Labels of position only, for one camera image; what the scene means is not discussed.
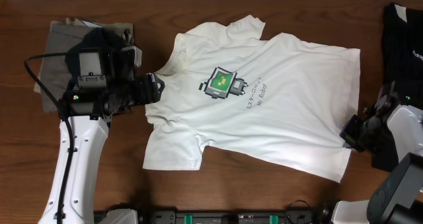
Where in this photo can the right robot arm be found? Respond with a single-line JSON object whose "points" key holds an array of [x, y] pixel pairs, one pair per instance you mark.
{"points": [[395, 200]]}

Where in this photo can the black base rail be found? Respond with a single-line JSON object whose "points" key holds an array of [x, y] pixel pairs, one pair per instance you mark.
{"points": [[296, 212]]}

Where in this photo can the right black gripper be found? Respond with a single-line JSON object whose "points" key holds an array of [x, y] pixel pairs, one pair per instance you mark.
{"points": [[347, 132]]}

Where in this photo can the black folded garment with logo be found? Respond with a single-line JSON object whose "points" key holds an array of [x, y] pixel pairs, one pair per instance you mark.
{"points": [[109, 44]]}

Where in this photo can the white printed t-shirt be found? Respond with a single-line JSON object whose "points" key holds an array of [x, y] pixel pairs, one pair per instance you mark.
{"points": [[282, 100]]}

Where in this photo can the grey folded garment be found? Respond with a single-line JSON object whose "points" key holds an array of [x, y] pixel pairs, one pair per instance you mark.
{"points": [[54, 73]]}

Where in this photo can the beige folded garment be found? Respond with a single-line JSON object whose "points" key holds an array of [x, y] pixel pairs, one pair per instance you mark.
{"points": [[119, 28]]}

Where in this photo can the black t-shirt on right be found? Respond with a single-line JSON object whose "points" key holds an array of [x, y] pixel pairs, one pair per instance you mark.
{"points": [[402, 61]]}

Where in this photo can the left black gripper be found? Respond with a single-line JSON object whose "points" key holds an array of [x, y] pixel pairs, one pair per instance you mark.
{"points": [[147, 90]]}

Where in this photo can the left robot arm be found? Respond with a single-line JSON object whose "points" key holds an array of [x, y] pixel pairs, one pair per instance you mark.
{"points": [[84, 128]]}

